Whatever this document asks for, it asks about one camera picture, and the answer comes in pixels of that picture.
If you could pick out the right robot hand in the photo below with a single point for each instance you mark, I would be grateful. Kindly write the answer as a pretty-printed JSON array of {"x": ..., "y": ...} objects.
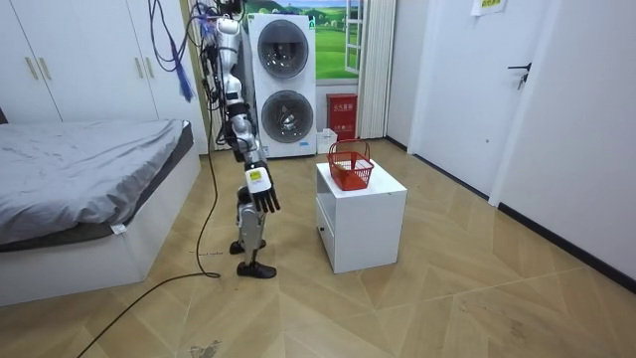
[{"x": 259, "y": 185}]

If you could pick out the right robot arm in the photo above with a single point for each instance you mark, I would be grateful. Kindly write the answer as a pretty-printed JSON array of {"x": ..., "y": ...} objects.
[{"x": 239, "y": 127}]

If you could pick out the robot legs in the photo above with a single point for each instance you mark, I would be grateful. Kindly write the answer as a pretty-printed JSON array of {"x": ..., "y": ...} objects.
[{"x": 250, "y": 225}]

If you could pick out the small white bin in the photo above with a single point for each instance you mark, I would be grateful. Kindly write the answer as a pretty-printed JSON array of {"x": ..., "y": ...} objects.
[{"x": 325, "y": 143}]

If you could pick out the red plastic basket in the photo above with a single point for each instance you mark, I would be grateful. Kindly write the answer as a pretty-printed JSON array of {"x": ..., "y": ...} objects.
[{"x": 350, "y": 174}]

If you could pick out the white washing machine tower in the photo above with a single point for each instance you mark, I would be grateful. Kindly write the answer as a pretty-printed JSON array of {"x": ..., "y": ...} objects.
[{"x": 285, "y": 89}]

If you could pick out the red fire equipment box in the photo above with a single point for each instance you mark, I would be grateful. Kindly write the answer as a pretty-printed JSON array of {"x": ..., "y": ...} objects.
[{"x": 342, "y": 115}]

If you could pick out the white bedside cabinet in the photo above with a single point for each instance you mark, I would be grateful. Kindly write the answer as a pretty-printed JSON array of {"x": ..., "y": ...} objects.
[{"x": 363, "y": 224}]

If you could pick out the robot body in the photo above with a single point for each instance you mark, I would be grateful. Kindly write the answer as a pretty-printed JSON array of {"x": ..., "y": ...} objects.
[{"x": 231, "y": 6}]

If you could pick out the grey bed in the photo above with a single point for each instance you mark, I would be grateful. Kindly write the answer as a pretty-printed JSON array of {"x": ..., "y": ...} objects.
[{"x": 74, "y": 164}]

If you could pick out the white wardrobe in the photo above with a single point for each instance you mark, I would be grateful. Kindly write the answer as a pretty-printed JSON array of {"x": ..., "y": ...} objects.
[{"x": 89, "y": 59}]

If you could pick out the white door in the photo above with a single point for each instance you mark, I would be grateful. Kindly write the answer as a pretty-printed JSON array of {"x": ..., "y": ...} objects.
[{"x": 472, "y": 99}]

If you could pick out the paper notice with yellow mark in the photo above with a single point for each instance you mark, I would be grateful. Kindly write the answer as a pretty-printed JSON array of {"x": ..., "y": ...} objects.
[{"x": 488, "y": 6}]

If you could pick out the landscape wall poster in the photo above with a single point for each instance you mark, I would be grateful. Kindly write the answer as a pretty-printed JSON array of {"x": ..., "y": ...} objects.
[{"x": 330, "y": 45}]

